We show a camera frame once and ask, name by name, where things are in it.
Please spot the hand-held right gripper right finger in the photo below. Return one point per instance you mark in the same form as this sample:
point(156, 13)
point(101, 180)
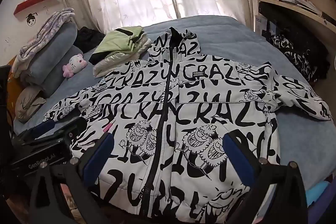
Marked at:
point(237, 155)

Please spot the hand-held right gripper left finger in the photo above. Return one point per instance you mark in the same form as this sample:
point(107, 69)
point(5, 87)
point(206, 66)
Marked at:
point(98, 153)

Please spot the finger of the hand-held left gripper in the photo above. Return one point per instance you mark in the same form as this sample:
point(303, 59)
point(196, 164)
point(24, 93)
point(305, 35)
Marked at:
point(72, 125)
point(43, 126)

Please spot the black white printed jacket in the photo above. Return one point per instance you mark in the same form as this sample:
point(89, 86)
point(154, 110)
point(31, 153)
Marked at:
point(199, 113)

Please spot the beige cloth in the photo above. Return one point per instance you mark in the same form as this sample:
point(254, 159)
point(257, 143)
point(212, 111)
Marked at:
point(27, 104)

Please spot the pink white cat plush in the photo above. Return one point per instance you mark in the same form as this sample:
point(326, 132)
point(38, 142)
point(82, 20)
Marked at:
point(74, 65)

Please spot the folded cream white jacket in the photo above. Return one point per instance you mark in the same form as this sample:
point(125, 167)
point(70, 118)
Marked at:
point(110, 65)

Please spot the light blue plastic stool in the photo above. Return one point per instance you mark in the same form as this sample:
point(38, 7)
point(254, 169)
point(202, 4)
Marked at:
point(316, 193)

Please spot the black clothing pile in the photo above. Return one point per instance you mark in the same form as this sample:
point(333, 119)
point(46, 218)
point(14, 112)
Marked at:
point(88, 39)

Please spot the purple floral folded blanket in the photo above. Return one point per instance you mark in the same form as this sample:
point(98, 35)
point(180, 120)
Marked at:
point(44, 32)

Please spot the folded green jacket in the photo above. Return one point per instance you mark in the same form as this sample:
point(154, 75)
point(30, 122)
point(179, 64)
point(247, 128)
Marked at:
point(115, 40)

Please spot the black white patterned cloth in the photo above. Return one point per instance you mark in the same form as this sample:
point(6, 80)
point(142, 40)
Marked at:
point(299, 56)

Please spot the bed with blue blanket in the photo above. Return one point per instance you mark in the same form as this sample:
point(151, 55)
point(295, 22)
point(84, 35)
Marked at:
point(223, 37)

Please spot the white blue cardboard box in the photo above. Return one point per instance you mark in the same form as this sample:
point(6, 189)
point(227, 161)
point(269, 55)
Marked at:
point(261, 26)

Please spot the black device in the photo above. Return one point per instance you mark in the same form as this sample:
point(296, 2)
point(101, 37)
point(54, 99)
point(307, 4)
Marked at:
point(328, 19)

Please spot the papers on shelf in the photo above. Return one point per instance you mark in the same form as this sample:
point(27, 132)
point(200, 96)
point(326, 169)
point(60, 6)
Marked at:
point(302, 3)

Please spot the black face wall sticker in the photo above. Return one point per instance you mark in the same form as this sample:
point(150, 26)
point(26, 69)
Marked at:
point(31, 19)

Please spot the red wall shelf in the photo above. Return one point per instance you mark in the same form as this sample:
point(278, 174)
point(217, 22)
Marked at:
point(34, 2)

